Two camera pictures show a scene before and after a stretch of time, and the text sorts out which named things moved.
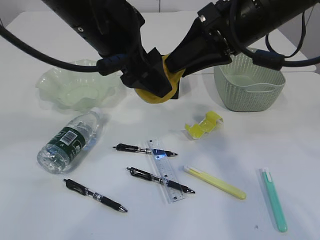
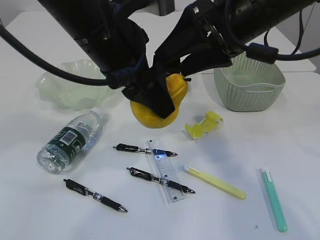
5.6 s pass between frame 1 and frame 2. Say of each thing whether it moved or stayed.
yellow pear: moved
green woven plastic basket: stayed
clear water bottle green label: stayed
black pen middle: stayed
